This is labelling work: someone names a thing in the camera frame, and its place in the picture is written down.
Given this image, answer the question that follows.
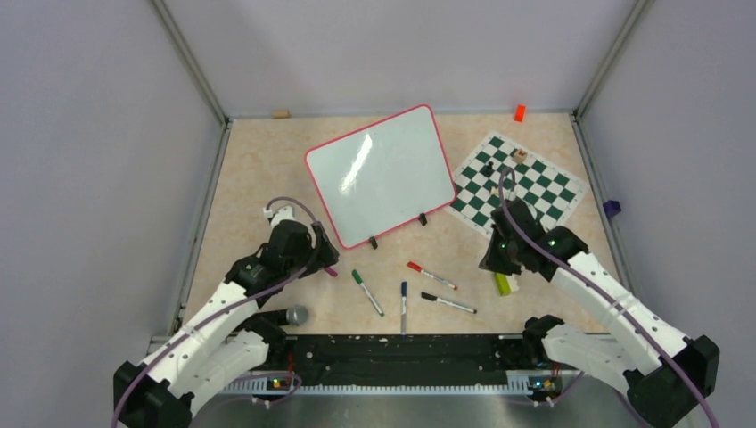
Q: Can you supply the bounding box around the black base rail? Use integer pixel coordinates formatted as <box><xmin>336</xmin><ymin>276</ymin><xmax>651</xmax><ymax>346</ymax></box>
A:
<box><xmin>224</xmin><ymin>334</ymin><xmax>578</xmax><ymax>402</ymax></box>

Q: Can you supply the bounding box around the green cap whiteboard marker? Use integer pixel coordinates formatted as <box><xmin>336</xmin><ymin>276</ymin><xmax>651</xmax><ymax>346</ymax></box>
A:
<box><xmin>351</xmin><ymin>269</ymin><xmax>385</xmax><ymax>317</ymax></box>

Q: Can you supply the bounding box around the orange block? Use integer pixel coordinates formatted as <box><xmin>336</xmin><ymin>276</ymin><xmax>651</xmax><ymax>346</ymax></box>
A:
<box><xmin>514</xmin><ymin>104</ymin><xmax>527</xmax><ymax>123</ymax></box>

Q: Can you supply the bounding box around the black cap whiteboard marker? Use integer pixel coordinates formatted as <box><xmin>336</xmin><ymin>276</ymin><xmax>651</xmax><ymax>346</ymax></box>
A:
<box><xmin>421</xmin><ymin>292</ymin><xmax>478</xmax><ymax>314</ymax></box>

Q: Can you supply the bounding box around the purple block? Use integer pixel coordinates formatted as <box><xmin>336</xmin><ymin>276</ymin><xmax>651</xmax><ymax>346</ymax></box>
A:
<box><xmin>603</xmin><ymin>200</ymin><xmax>622</xmax><ymax>218</ymax></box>

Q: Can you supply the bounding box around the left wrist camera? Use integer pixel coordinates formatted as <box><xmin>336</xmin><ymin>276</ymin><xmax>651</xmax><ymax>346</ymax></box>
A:
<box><xmin>263</xmin><ymin>204</ymin><xmax>297</xmax><ymax>228</ymax></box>

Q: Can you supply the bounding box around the green white toy brick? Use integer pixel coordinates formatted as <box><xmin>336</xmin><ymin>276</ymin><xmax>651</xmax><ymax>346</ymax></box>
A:
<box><xmin>494</xmin><ymin>273</ymin><xmax>519</xmax><ymax>297</ymax></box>

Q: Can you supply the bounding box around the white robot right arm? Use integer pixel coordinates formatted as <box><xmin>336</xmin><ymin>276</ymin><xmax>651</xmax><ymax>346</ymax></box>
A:
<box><xmin>480</xmin><ymin>198</ymin><xmax>720</xmax><ymax>427</ymax></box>

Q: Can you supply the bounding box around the wooden cube on chessboard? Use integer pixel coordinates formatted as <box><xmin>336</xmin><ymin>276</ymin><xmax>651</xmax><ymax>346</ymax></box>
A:
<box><xmin>513</xmin><ymin>149</ymin><xmax>529</xmax><ymax>165</ymax></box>

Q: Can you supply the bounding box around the pink framed whiteboard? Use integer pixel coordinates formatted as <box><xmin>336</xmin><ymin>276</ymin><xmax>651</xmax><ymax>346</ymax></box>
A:
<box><xmin>305</xmin><ymin>104</ymin><xmax>456</xmax><ymax>249</ymax></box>

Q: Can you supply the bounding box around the wooden cork piece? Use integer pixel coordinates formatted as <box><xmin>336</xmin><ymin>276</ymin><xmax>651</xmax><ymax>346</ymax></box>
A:
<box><xmin>272</xmin><ymin>110</ymin><xmax>291</xmax><ymax>119</ymax></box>

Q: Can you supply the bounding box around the black grey microphone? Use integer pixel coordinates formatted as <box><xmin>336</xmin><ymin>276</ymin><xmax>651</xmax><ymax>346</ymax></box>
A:
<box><xmin>257</xmin><ymin>305</ymin><xmax>309</xmax><ymax>326</ymax></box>

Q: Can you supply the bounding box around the green white chessboard mat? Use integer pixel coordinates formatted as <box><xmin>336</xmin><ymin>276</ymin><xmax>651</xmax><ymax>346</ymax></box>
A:
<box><xmin>447</xmin><ymin>131</ymin><xmax>588</xmax><ymax>237</ymax></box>

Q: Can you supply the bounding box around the red cap whiteboard marker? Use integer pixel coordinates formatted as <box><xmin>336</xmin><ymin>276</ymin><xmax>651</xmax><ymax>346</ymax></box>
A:
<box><xmin>407</xmin><ymin>261</ymin><xmax>458</xmax><ymax>291</ymax></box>

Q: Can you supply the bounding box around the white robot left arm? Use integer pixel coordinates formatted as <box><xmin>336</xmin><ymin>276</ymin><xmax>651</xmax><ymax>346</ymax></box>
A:
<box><xmin>111</xmin><ymin>219</ymin><xmax>339</xmax><ymax>427</ymax></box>

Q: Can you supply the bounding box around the blue cap whiteboard marker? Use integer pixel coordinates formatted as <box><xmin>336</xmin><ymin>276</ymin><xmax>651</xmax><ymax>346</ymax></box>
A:
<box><xmin>400</xmin><ymin>281</ymin><xmax>407</xmax><ymax>336</ymax></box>

